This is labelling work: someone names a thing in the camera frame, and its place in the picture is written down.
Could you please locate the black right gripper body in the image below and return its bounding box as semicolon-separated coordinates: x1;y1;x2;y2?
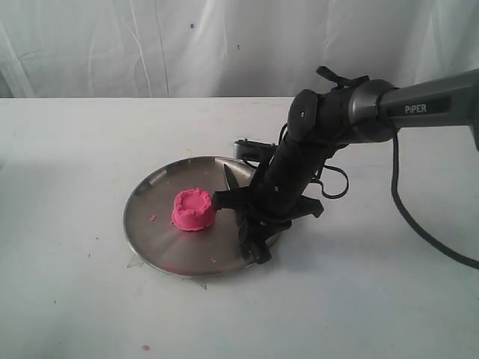
213;140;324;224

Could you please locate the black knife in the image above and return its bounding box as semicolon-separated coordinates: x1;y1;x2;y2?
222;164;271;265

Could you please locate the pink play dough lump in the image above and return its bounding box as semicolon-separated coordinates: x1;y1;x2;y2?
171;188;216;232

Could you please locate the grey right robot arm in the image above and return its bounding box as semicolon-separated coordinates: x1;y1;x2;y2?
212;67;478;264

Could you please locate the round stainless steel plate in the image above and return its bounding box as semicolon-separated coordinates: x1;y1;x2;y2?
123;156;254;277

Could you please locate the white plastic backdrop sheet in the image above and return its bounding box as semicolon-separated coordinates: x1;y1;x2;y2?
1;1;478;97

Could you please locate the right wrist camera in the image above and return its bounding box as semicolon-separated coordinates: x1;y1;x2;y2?
234;139;277;162

